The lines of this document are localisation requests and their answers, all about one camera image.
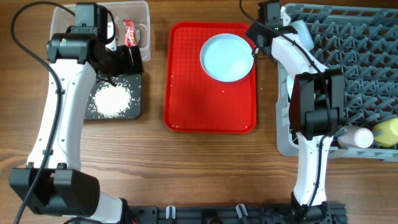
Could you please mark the white rice pile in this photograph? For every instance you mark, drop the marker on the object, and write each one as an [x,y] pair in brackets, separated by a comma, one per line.
[112,101]

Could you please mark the clear plastic bin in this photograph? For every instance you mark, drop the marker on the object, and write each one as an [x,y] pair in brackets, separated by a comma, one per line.
[137,11]

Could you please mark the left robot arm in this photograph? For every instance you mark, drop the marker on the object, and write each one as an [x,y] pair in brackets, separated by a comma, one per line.
[52,182]

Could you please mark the red serving tray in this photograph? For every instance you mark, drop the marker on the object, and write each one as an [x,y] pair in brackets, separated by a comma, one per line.
[195,102]

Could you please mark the light blue bowl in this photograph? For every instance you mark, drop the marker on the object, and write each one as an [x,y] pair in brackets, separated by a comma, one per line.
[304,34]

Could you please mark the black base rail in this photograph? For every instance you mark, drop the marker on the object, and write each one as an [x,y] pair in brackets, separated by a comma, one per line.
[333,213]

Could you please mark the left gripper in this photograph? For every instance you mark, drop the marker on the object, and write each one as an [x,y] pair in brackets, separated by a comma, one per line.
[132,59]

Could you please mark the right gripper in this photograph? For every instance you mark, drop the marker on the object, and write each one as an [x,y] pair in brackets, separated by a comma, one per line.
[250,32]

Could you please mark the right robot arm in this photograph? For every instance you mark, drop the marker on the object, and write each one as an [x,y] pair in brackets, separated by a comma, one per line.
[315,113]

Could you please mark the pink plastic cup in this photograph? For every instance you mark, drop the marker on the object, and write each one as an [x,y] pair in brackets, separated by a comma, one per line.
[355,136]

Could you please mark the light blue plate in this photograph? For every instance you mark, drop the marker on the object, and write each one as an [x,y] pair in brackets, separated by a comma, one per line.
[226,57]

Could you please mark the red foil wrapper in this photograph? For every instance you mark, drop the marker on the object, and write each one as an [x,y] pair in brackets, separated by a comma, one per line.
[130,36]

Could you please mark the yellow plastic cup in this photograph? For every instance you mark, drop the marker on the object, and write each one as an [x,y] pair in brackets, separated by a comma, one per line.
[385,133]

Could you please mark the black plastic tray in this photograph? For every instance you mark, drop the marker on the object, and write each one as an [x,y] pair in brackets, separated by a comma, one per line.
[133,109]

